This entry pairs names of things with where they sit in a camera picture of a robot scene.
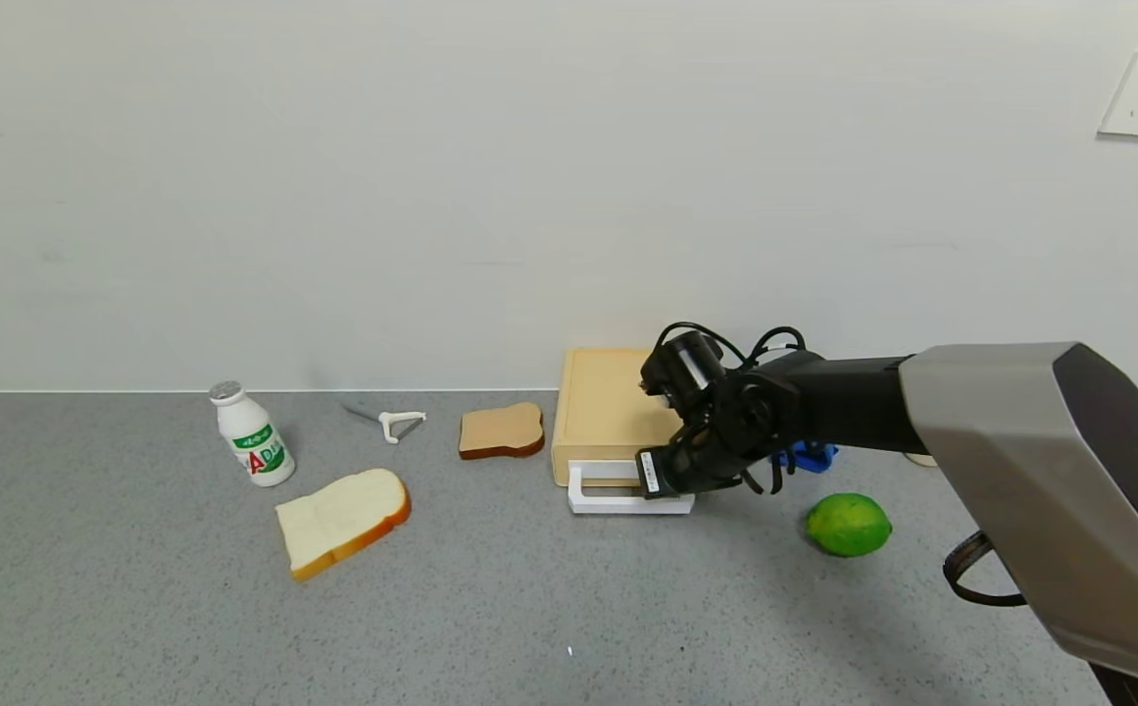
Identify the black cable with white tag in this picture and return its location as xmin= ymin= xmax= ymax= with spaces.
xmin=747 ymin=327 xmax=810 ymax=364

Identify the dark cable loop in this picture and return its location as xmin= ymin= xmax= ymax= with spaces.
xmin=943 ymin=529 xmax=1030 ymax=607

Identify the white vegetable peeler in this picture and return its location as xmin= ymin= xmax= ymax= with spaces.
xmin=343 ymin=402 xmax=428 ymax=446

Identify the blue cloth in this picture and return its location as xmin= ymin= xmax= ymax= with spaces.
xmin=774 ymin=441 xmax=839 ymax=475

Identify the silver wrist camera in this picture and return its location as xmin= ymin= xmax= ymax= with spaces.
xmin=668 ymin=345 xmax=717 ymax=398

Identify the black camera cable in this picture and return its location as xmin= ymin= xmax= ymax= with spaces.
xmin=652 ymin=322 xmax=751 ymax=374

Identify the white bread slice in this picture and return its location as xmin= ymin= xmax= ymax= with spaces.
xmin=274 ymin=468 xmax=413 ymax=581

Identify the green lime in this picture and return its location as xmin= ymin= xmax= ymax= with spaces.
xmin=805 ymin=492 xmax=894 ymax=559

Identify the brown toast slice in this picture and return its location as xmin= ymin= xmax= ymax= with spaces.
xmin=458 ymin=402 xmax=546 ymax=461

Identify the white milk drink bottle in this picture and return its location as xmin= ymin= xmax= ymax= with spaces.
xmin=209 ymin=380 xmax=296 ymax=488

